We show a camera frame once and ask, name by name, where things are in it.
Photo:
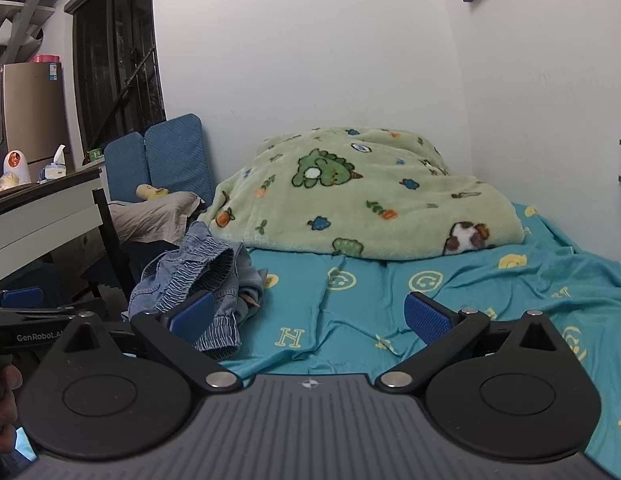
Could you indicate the white round desk appliance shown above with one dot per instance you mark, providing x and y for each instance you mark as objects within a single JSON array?
[{"x": 16, "y": 165}]

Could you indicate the pink lidded container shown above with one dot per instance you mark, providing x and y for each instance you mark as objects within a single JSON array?
[{"x": 45, "y": 58}]

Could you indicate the green printed fleece blanket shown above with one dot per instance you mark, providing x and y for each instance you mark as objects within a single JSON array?
[{"x": 365, "y": 195}]

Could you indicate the tissue pack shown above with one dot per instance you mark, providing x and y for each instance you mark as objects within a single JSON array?
[{"x": 53, "y": 167}]

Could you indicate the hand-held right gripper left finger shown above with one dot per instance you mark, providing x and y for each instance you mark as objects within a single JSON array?
[{"x": 193, "y": 317}]

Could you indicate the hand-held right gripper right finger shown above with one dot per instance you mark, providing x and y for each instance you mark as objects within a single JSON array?
[{"x": 426, "y": 316}]

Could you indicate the grey metal rack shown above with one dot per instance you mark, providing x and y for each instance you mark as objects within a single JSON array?
[{"x": 20, "y": 15}]

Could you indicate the white desk with dark top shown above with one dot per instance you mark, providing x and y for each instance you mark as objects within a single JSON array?
[{"x": 35, "y": 210}]

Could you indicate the yellow plush toy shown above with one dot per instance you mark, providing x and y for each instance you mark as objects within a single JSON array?
[{"x": 149, "y": 191}]

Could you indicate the blue denim pants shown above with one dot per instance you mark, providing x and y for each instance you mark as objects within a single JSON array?
[{"x": 190, "y": 267}]

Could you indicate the person's left hand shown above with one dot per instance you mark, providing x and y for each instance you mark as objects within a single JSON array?
[{"x": 3, "y": 410}]

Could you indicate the teal printed bed sheet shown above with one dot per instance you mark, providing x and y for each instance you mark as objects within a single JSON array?
[{"x": 340, "y": 320}]

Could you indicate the dark window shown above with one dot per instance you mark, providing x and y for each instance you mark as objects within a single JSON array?
[{"x": 115, "y": 60}]

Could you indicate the silver refrigerator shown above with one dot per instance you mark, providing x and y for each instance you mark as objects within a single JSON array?
[{"x": 35, "y": 110}]

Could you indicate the short blue cushion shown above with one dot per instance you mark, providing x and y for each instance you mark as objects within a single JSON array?
[{"x": 125, "y": 167}]

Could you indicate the black chair frame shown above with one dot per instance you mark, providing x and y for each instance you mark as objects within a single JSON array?
[{"x": 113, "y": 240}]

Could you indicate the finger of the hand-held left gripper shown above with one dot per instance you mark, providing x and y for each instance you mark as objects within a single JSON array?
[{"x": 21, "y": 297}]

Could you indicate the beige cloth on chair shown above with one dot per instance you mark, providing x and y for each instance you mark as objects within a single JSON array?
[{"x": 150, "y": 215}]

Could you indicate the tall blue cushion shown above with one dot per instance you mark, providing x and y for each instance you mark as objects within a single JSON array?
[{"x": 178, "y": 155}]

